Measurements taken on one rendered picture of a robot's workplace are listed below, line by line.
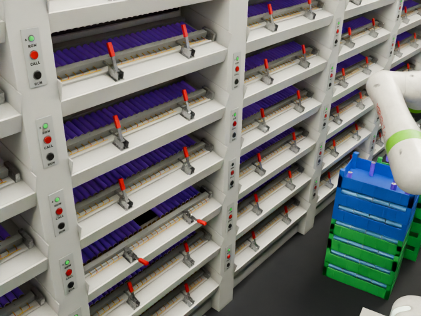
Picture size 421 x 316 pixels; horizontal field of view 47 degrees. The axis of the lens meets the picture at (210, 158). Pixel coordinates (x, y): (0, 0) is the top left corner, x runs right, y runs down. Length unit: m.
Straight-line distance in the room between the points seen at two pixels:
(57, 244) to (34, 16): 0.56
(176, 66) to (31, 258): 0.63
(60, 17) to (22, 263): 0.59
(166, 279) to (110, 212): 0.44
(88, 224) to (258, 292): 1.06
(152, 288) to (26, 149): 0.77
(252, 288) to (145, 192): 0.92
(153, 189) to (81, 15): 0.59
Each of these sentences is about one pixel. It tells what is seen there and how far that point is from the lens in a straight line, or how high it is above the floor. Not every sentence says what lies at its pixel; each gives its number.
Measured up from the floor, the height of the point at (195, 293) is 0.16.
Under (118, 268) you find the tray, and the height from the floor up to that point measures 0.54.
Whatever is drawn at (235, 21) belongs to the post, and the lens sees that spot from 1.53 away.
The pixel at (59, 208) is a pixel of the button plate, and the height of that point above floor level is 0.86.
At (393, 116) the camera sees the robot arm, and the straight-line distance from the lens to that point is 1.54.
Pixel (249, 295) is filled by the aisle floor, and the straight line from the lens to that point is 2.19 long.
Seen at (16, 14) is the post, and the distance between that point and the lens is 1.04.
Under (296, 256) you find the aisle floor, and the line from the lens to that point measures 2.43.
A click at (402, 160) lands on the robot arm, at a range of 1.39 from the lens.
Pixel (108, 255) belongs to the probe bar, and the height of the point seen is 0.58.
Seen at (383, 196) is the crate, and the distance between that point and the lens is 2.03.
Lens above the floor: 1.52
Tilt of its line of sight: 28 degrees down
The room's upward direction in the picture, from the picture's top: 1 degrees clockwise
